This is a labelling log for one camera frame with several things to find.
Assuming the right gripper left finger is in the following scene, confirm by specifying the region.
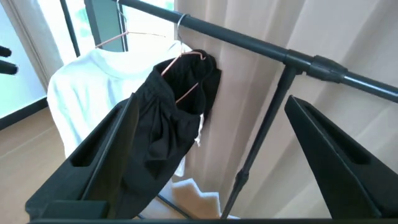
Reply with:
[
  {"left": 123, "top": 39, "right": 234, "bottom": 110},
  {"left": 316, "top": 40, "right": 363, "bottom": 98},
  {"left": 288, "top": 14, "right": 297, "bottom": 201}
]
[{"left": 24, "top": 92, "right": 141, "bottom": 220}]

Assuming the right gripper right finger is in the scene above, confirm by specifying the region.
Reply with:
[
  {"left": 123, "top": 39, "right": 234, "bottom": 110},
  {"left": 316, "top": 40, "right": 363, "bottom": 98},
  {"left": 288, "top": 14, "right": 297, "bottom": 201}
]
[{"left": 284, "top": 95, "right": 398, "bottom": 218}]

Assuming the black garment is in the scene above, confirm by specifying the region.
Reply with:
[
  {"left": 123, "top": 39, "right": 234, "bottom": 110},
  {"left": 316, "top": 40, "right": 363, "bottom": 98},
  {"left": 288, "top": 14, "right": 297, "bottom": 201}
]
[{"left": 114, "top": 49, "right": 223, "bottom": 219}]

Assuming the white garment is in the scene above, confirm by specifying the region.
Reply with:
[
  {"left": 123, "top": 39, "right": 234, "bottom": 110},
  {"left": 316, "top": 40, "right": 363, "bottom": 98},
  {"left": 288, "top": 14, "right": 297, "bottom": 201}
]
[{"left": 46, "top": 39, "right": 206, "bottom": 178}]

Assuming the pink clothes hanger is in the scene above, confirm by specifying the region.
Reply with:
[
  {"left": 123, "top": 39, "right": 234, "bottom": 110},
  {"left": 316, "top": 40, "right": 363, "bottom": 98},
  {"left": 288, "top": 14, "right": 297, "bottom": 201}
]
[
  {"left": 95, "top": 0, "right": 167, "bottom": 50},
  {"left": 160, "top": 12, "right": 208, "bottom": 105}
]

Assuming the black clothes rack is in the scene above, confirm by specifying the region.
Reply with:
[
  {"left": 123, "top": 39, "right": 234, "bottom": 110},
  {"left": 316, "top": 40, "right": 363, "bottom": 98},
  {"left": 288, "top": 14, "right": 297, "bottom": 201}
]
[{"left": 58, "top": 0, "right": 398, "bottom": 219}]

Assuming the beige curtain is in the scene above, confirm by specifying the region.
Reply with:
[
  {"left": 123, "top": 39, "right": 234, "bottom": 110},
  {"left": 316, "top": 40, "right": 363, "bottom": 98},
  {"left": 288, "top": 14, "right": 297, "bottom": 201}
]
[
  {"left": 0, "top": 0, "right": 65, "bottom": 93},
  {"left": 173, "top": 0, "right": 398, "bottom": 218}
]

